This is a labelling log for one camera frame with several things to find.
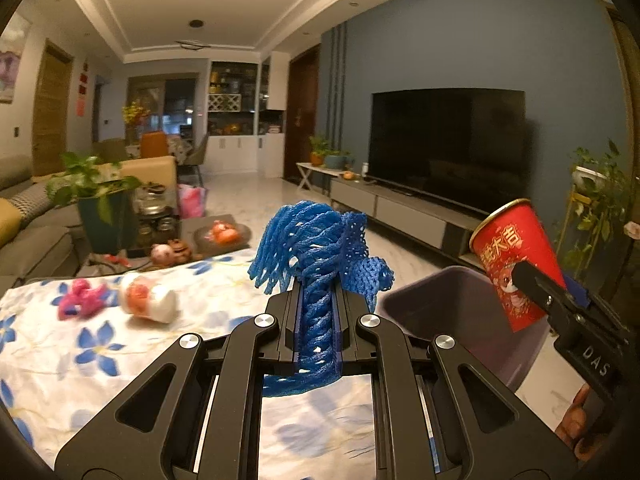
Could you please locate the yellow pillow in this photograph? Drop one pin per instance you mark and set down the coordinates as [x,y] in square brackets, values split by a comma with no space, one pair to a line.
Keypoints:
[9,215]
[150,175]

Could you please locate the grey sofa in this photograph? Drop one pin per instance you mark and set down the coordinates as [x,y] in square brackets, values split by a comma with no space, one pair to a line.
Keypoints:
[40,245]

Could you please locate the blue foam net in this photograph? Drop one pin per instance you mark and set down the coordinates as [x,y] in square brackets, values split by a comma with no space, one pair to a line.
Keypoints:
[315,260]

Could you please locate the potted plant dark green pot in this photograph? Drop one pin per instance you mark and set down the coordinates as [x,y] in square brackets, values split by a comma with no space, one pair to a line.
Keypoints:
[107,220]

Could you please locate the purple framed painting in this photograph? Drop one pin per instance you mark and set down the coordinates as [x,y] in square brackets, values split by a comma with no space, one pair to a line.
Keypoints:
[12,60]

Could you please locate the grey dining chair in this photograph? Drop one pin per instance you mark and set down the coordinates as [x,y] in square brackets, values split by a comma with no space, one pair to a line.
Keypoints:
[196,155]

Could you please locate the potted plant blue pot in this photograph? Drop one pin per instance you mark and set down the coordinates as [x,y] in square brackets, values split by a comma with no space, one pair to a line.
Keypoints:
[336,161]

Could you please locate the dark wooden door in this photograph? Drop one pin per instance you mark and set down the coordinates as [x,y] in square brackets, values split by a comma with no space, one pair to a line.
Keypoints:
[300,110]

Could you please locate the person's right hand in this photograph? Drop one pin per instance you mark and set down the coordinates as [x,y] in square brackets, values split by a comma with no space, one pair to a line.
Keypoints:
[574,420]

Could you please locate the orange dining chair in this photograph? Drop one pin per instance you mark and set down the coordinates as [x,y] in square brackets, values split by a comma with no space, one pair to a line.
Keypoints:
[154,145]

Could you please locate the potted plant orange pot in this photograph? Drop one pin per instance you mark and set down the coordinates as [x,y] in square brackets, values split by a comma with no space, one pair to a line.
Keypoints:
[317,152]

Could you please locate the red wall decorations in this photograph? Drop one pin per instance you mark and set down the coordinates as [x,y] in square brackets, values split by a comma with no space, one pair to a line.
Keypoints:
[83,85]

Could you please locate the pink toy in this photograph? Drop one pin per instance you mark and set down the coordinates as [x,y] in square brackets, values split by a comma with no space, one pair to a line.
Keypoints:
[80,300]

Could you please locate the pink bag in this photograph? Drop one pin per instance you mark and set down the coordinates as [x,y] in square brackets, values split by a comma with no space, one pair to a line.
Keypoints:
[192,202]

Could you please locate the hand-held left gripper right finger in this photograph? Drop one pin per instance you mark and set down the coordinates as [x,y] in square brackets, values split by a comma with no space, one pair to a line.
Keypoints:
[345,325]

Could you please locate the blue floral tablecloth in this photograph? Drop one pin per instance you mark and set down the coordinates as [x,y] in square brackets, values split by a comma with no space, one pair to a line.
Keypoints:
[75,385]

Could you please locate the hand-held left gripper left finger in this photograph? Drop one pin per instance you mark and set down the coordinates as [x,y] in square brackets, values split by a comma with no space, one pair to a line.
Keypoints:
[292,325]

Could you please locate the dark coffee table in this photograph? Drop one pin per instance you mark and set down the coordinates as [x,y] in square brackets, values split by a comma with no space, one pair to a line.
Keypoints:
[190,227]

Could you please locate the light wooden door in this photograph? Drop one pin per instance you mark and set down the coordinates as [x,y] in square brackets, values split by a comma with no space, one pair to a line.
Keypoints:
[52,110]

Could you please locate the balcony glass door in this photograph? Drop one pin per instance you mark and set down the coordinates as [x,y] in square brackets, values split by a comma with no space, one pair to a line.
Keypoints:
[175,105]

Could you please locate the yellow flowers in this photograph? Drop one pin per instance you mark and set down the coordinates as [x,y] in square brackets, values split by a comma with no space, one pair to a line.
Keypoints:
[135,112]

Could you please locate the white display cabinet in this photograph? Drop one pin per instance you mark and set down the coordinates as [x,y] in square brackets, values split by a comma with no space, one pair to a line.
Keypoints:
[240,150]

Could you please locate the white side table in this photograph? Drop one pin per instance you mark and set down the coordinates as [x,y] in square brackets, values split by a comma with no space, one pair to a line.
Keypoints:
[310,167]

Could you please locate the red paper cup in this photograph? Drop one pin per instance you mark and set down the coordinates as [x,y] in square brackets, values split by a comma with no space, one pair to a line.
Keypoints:
[505,250]

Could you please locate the white bottle orange label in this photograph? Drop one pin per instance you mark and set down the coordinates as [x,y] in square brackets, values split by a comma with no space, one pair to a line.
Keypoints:
[150,297]

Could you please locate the grey purple trash bin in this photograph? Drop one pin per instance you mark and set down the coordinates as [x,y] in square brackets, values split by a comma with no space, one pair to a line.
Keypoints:
[450,300]

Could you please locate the black television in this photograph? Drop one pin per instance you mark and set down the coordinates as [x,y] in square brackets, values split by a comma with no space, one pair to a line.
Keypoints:
[445,150]

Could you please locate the orange figurine on plate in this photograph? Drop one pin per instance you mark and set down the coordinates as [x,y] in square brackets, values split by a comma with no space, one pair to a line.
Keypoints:
[222,232]

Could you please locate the grey television cabinet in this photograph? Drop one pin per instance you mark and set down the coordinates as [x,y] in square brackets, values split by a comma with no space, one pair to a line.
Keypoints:
[400,210]

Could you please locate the pink round figurine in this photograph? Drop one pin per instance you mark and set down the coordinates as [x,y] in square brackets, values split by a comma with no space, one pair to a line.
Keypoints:
[161,255]

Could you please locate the small brown teapot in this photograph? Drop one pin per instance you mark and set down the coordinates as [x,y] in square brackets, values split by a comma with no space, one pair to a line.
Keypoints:
[181,251]

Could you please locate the glass teapot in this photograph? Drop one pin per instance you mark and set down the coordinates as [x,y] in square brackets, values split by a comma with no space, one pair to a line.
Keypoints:
[151,202]

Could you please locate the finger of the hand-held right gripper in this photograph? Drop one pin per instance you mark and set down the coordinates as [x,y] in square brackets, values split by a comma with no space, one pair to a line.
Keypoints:
[579,294]
[540,287]

